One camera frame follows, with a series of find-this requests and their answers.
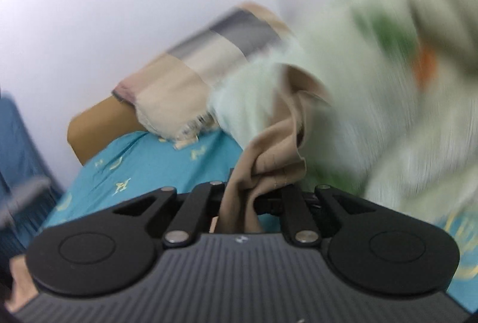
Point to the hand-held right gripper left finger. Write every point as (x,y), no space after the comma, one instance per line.
(206,197)

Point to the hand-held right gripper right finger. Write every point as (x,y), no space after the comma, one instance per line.
(293,204)

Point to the tan cloth garment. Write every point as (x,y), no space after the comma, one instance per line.
(269,158)

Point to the blue printed bed sheet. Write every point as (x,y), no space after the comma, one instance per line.
(149,173)

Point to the striped beige grey blanket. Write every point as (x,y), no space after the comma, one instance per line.
(194,73)

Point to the wooden headboard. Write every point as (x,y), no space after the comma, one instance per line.
(98,129)

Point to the light green printed blanket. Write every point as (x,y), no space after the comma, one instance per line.
(392,114)

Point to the blue cloth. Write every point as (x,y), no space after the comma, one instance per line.
(20,144)

